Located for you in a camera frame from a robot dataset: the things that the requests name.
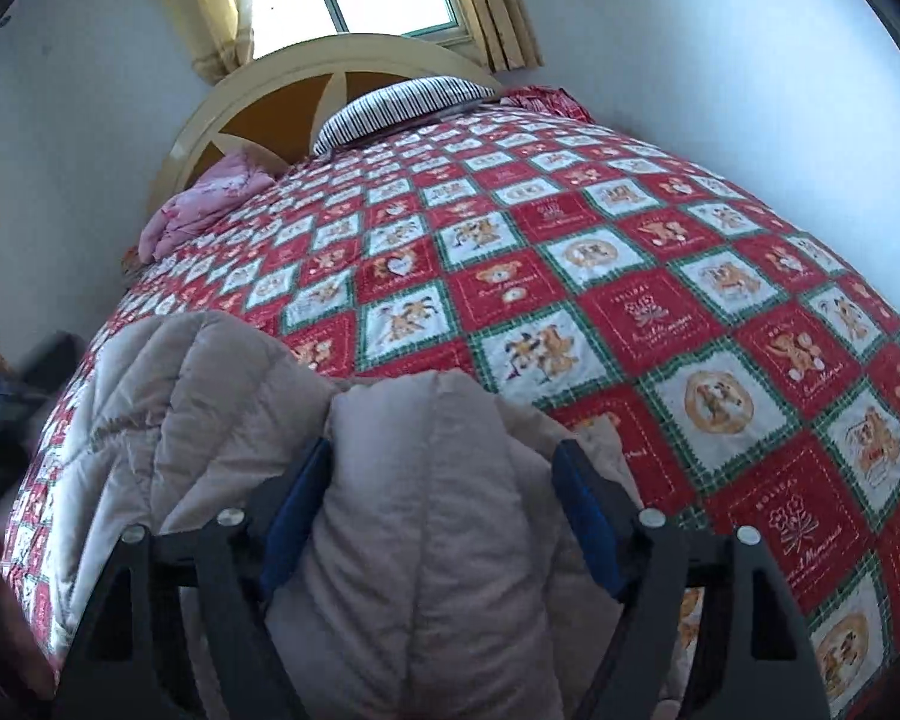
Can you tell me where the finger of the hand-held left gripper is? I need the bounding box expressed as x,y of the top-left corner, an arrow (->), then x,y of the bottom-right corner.
16,332 -> 85,400

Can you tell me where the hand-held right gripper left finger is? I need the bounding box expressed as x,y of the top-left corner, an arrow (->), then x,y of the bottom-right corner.
52,437 -> 335,720

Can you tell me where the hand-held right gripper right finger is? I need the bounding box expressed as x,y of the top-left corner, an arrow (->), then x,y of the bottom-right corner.
553,439 -> 830,720

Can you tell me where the beige puffer jacket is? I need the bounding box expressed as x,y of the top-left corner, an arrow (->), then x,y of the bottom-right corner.
41,311 -> 691,720

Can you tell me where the person's left forearm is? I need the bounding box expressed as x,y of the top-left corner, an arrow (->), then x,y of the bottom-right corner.
0,525 -> 57,702

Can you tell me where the red patchwork bear quilt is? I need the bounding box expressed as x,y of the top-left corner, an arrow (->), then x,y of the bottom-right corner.
0,101 -> 900,720

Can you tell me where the pink folded blanket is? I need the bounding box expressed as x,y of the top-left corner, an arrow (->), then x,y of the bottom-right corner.
136,148 -> 275,263

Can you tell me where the cream and wood headboard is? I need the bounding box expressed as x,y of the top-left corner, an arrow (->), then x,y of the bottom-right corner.
146,34 -> 503,200

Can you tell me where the yellow curtain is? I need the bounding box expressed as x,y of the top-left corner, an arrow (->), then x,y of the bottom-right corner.
431,0 -> 545,72
131,0 -> 256,87

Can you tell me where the red patterned cloth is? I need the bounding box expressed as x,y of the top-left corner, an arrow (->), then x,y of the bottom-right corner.
499,86 -> 597,125

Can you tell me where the striped pillow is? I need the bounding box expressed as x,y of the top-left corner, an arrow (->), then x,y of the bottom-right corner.
311,77 -> 500,158

